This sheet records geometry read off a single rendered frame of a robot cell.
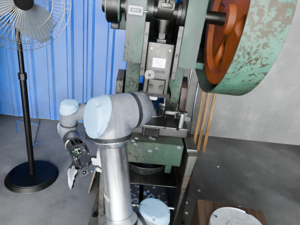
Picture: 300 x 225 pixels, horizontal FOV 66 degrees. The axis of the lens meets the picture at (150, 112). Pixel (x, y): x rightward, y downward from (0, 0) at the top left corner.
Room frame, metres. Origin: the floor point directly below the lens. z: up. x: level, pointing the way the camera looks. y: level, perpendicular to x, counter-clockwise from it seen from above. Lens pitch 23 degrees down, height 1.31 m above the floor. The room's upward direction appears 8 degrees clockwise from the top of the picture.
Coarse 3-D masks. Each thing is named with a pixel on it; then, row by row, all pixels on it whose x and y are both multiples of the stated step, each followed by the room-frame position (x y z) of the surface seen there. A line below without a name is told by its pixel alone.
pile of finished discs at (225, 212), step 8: (224, 208) 0.98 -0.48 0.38; (232, 208) 0.98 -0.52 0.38; (216, 216) 0.92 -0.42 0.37; (224, 216) 0.92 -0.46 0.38; (232, 216) 0.93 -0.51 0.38; (240, 216) 0.94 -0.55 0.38; (248, 216) 0.95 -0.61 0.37; (208, 224) 0.88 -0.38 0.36; (216, 224) 0.86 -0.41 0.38; (224, 224) 0.87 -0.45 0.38; (232, 224) 0.87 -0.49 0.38; (240, 224) 0.88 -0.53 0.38; (248, 224) 0.89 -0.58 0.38; (256, 224) 0.90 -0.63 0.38
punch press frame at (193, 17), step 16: (128, 0) 1.23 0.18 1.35; (144, 0) 1.23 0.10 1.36; (176, 0) 1.80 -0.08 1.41; (192, 0) 1.24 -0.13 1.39; (128, 16) 1.23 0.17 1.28; (144, 16) 1.23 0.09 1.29; (192, 16) 1.25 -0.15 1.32; (128, 32) 1.23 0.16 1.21; (192, 32) 1.25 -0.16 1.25; (128, 48) 1.23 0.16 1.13; (192, 48) 1.25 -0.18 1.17; (128, 64) 1.53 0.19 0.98; (192, 64) 1.25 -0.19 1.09; (128, 80) 1.53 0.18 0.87; (176, 80) 1.55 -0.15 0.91; (176, 96) 1.55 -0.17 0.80; (128, 144) 1.12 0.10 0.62; (144, 144) 1.13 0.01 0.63; (160, 144) 1.13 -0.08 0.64; (176, 144) 1.14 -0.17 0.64; (144, 160) 1.13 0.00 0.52; (160, 160) 1.13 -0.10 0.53; (176, 160) 1.14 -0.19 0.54
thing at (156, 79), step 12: (156, 48) 1.28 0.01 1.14; (168, 48) 1.28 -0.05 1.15; (156, 60) 1.28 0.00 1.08; (168, 60) 1.29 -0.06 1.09; (144, 72) 1.28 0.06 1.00; (156, 72) 1.28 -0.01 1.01; (168, 72) 1.29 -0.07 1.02; (144, 84) 1.28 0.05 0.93; (156, 84) 1.25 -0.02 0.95; (168, 84) 1.29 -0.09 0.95
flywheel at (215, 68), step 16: (224, 0) 1.58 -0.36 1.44; (240, 0) 1.31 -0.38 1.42; (240, 16) 1.25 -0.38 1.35; (208, 32) 1.67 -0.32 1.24; (224, 32) 1.35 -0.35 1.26; (240, 32) 1.26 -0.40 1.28; (208, 48) 1.61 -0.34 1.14; (224, 48) 1.37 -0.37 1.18; (208, 64) 1.50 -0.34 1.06; (224, 64) 1.31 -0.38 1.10; (208, 80) 1.41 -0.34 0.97
